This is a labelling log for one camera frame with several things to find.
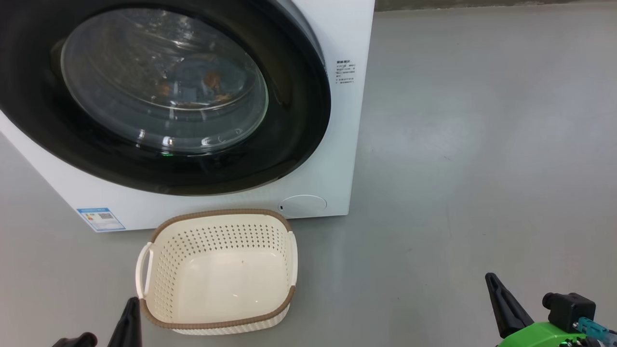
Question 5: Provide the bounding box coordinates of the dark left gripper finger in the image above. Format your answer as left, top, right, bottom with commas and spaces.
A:
107, 297, 143, 347

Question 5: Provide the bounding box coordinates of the blue bear print garment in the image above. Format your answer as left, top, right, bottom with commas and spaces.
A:
154, 58, 241, 109

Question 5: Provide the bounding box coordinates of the blue energy label sticker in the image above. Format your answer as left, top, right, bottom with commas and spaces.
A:
76, 208, 126, 233

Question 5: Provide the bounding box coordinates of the cream perforated laundry basket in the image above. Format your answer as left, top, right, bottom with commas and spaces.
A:
135, 209, 298, 335

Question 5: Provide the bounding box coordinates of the black glass washing machine door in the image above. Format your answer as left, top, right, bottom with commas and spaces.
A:
0, 0, 332, 196

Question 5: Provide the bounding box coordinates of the round white filter cover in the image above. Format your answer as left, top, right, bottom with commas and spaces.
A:
279, 194, 328, 219

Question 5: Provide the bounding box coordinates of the white front-load washing machine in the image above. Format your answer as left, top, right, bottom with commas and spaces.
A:
0, 0, 376, 233

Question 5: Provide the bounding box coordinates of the teal right camera connector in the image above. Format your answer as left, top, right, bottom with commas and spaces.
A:
577, 317, 617, 340

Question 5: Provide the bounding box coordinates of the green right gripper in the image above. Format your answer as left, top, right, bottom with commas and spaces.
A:
485, 273, 617, 347

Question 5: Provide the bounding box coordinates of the black text sticker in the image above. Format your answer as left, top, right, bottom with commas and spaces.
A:
335, 60, 357, 86

